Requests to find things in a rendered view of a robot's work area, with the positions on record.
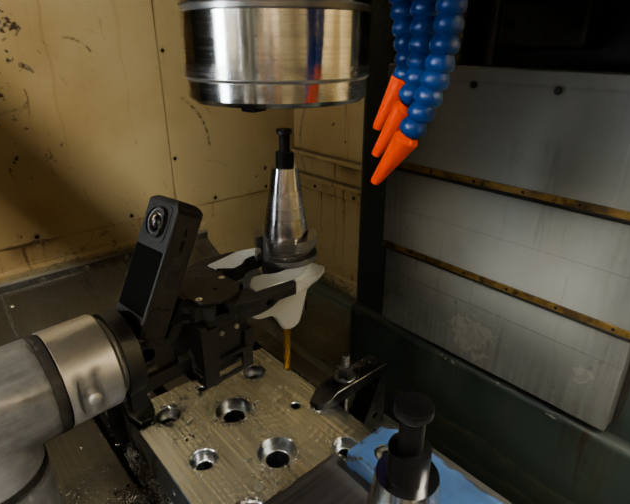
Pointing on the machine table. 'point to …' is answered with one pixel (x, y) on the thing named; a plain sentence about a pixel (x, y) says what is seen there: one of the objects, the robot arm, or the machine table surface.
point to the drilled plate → (313, 433)
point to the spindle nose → (275, 52)
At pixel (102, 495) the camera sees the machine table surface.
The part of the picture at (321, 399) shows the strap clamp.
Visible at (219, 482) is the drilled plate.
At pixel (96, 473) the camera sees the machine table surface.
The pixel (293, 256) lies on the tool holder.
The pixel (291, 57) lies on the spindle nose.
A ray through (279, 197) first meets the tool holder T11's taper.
